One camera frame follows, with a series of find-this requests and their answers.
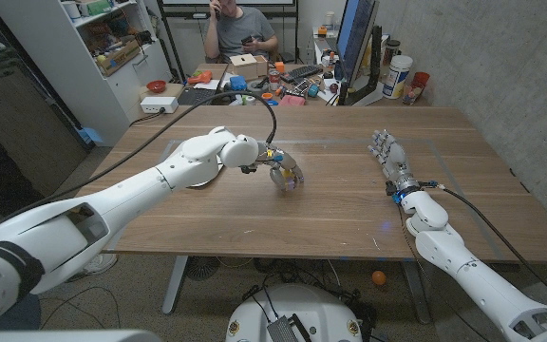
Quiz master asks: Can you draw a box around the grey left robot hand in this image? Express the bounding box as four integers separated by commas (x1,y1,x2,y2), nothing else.
254,144,306,192

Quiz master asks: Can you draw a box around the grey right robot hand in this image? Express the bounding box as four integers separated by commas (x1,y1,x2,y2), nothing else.
367,129,410,181

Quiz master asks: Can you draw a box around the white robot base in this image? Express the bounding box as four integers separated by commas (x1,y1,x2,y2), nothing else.
225,283,365,342

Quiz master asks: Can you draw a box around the white square plate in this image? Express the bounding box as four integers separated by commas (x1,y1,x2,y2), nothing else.
186,160,225,189

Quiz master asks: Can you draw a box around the pink cloth item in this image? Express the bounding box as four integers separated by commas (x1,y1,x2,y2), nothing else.
277,94,308,107

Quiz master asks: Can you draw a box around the red snack jar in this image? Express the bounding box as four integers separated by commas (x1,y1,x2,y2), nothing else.
402,70,432,106

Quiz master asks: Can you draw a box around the white wipes canister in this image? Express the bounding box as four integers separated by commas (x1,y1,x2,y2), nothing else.
381,54,415,101

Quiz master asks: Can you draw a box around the black keyboard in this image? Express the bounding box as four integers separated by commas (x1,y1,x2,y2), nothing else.
280,64,325,85

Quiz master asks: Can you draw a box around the dark lidded jar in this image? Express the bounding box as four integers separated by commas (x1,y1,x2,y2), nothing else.
382,39,402,66

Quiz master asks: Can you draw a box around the small wooden box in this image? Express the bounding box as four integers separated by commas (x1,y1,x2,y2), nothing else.
229,53,270,82

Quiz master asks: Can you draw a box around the black laptop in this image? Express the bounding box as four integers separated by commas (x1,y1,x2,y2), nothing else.
177,64,232,107

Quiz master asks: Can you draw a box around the orange toy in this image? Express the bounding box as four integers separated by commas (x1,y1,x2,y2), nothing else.
186,69,215,86

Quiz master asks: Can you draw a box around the black computer monitor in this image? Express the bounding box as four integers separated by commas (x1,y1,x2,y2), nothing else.
334,0,381,82

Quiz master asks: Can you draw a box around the white power box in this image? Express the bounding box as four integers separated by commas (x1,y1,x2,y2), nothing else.
139,96,180,115

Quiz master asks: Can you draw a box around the grey table leg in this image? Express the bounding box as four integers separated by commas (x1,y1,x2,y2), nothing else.
161,255,190,316
401,259,433,326

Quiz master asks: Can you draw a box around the seated person in grey shirt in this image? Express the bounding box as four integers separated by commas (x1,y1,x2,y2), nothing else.
203,0,280,65

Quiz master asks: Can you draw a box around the cardboard box with items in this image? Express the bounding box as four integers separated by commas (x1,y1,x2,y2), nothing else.
96,38,142,78

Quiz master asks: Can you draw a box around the white sneaker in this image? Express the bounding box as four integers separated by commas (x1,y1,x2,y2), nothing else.
66,253,120,277

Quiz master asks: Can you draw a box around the white shelf unit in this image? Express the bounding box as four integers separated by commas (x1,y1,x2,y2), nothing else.
0,0,174,147

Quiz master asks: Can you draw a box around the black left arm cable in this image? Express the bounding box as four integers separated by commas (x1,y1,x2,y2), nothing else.
0,89,279,225

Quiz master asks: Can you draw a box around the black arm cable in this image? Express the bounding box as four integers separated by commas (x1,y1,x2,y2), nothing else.
0,89,279,225
420,180,547,313

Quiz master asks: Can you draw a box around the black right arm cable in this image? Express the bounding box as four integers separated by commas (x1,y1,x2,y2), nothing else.
420,180,547,313

